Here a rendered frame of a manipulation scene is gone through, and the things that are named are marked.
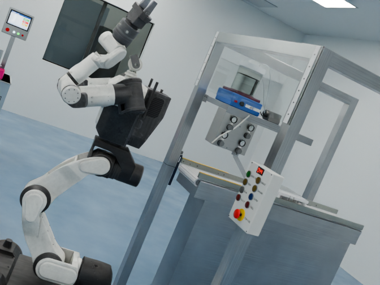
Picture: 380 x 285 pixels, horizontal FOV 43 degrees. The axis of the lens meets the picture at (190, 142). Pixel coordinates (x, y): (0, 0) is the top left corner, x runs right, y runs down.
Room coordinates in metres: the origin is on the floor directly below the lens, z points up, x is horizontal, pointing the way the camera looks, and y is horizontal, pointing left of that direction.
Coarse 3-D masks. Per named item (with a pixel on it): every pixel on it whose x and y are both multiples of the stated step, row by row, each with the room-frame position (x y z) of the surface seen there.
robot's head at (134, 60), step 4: (132, 56) 2.25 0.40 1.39; (136, 56) 2.26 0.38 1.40; (132, 60) 2.26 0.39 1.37; (136, 60) 2.26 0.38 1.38; (140, 60) 2.28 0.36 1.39; (132, 64) 2.26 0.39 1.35; (140, 64) 2.27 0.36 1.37; (132, 68) 2.27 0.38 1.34; (136, 68) 2.27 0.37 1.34; (140, 68) 2.28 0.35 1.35
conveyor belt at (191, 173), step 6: (180, 168) 2.84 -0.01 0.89; (186, 168) 2.81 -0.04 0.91; (192, 168) 2.89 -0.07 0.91; (186, 174) 2.75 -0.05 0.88; (192, 174) 2.71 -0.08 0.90; (210, 174) 2.93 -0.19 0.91; (192, 180) 2.67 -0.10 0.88; (204, 180) 2.67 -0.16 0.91; (228, 180) 2.98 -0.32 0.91; (222, 186) 2.72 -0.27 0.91; (300, 204) 3.24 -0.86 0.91; (300, 210) 2.99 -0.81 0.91; (318, 210) 3.30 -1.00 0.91; (318, 216) 3.06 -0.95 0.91; (336, 216) 3.39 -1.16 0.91; (336, 222) 3.13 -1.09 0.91; (354, 228) 3.20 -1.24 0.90; (360, 234) 3.24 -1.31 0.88
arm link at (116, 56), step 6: (120, 48) 1.97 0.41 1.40; (90, 54) 1.98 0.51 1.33; (108, 54) 1.96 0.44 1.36; (114, 54) 1.96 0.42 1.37; (120, 54) 1.98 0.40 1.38; (96, 60) 1.96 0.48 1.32; (102, 60) 1.95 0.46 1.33; (108, 60) 1.95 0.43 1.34; (114, 60) 1.98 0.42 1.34; (120, 60) 2.01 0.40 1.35; (102, 66) 1.97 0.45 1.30; (108, 66) 1.98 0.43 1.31
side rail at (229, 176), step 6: (180, 162) 2.88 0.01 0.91; (186, 162) 2.89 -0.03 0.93; (192, 162) 2.90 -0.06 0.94; (198, 168) 2.93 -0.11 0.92; (204, 168) 2.94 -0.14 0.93; (210, 168) 2.96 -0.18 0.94; (216, 174) 2.99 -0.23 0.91; (222, 174) 3.00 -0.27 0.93; (228, 174) 3.02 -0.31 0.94; (240, 180) 3.07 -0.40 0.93; (312, 204) 3.35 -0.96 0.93; (318, 204) 3.37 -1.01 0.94; (330, 210) 3.43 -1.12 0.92; (336, 210) 3.45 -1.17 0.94
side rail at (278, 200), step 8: (200, 176) 2.63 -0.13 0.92; (208, 176) 2.65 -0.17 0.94; (224, 184) 2.71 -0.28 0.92; (232, 184) 2.73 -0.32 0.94; (280, 200) 2.89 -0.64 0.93; (296, 208) 2.95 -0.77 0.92; (304, 208) 2.98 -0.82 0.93; (320, 216) 3.04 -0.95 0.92; (328, 216) 3.07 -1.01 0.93; (352, 224) 3.17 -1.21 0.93; (360, 224) 3.20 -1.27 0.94
